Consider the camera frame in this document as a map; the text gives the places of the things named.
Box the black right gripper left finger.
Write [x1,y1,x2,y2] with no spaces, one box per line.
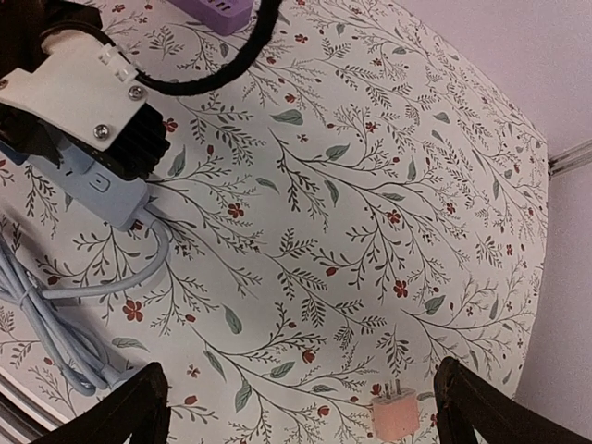
[33,362,171,444]

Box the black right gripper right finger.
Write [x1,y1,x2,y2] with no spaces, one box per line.
[434,357,591,444]

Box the light blue cable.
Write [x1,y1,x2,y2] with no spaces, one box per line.
[0,207,171,397]

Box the pink charger cube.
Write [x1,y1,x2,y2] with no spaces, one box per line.
[371,378,420,441]

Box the light blue power strip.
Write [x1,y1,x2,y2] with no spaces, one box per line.
[1,133,154,231]

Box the purple power strip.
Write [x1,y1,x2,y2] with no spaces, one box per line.
[169,0,254,36]

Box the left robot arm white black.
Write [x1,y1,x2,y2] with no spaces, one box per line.
[1,1,281,97]

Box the floral patterned table mat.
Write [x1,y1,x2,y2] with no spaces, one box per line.
[1,1,549,443]

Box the right aluminium frame post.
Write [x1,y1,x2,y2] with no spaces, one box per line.
[548,140,592,178]

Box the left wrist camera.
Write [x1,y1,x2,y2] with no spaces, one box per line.
[1,31,170,180]

